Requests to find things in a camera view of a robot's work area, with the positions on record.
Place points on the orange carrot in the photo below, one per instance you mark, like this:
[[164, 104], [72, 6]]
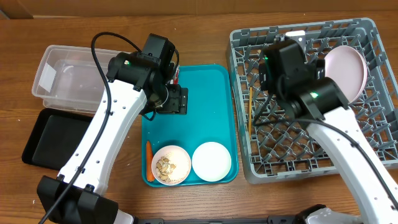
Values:
[[149, 157]]

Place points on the large pink plate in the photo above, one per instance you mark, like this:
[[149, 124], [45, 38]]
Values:
[[347, 68]]

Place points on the bowl with food scraps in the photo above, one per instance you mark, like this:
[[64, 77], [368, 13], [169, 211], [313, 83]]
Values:
[[171, 165]]

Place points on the black plastic tray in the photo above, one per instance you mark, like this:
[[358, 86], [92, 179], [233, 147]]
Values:
[[54, 138]]

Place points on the clear plastic bin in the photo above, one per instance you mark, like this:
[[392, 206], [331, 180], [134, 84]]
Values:
[[67, 79]]

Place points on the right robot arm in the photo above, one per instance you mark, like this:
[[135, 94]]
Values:
[[317, 96]]

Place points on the red snack wrapper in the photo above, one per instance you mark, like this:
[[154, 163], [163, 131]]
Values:
[[176, 75]]

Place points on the yellow chopstick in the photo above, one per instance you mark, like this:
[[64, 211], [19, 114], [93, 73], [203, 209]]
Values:
[[250, 112]]

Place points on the grey dishwasher rack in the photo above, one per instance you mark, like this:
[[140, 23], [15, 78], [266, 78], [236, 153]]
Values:
[[280, 151]]

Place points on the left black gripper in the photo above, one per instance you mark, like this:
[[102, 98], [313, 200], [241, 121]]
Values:
[[176, 102]]

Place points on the teal serving tray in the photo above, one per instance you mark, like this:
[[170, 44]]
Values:
[[209, 117]]

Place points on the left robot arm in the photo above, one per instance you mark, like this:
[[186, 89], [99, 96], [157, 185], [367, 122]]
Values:
[[140, 83]]

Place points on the small white plate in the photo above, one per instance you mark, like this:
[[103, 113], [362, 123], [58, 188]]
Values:
[[211, 161]]

